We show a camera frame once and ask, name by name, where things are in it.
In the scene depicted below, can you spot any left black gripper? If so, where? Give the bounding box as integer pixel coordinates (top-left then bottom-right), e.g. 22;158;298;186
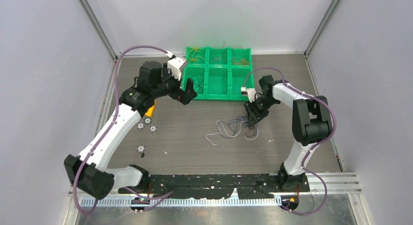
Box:
152;63;197;104

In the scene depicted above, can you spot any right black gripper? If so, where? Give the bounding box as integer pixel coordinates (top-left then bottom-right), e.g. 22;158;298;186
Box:
244;96;279;127

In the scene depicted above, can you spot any white wire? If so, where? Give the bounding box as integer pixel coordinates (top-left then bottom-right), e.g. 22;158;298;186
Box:
205;119;260;146

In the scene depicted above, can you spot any yellow wire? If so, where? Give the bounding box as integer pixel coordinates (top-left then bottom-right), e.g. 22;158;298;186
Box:
188;46;206;63

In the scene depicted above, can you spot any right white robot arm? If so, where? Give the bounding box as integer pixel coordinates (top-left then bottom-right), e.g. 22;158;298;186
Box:
241;75;333;191

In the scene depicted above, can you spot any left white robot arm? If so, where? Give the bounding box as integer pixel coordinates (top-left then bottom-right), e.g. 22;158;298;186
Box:
64;57;197;200

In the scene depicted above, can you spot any green six-compartment bin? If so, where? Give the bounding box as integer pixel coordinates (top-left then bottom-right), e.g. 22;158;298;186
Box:
182;46;255;101

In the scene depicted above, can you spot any yellow triangular plastic piece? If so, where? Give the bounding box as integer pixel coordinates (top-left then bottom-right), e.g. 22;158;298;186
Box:
145;101;157;118

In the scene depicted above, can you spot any poker chip lower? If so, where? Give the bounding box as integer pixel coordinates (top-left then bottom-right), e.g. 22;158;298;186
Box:
136;145;145;153

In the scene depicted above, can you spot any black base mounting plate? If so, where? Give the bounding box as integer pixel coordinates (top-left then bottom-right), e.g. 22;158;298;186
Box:
129;173;310;200

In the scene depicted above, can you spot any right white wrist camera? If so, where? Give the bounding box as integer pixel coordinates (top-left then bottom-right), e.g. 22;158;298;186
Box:
241;87;257;103

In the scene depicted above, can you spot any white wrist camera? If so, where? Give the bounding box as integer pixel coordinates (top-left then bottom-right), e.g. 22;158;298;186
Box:
167;55;188;81
241;87;257;103

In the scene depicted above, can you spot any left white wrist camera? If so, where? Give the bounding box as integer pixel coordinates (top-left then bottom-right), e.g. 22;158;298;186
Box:
167;55;188;81

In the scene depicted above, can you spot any slotted white cable duct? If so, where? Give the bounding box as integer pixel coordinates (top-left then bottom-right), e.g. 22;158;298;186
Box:
97;196;282;207

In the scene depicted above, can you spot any left aluminium corner post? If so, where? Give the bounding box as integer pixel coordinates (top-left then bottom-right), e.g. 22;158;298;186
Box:
78;0;118;61

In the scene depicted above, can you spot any aluminium corner post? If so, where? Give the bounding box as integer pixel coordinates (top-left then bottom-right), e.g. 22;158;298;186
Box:
78;0;118;61
303;0;341;59

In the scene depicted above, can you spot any right aluminium corner post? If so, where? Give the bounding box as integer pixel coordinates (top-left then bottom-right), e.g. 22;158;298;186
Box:
303;0;341;59

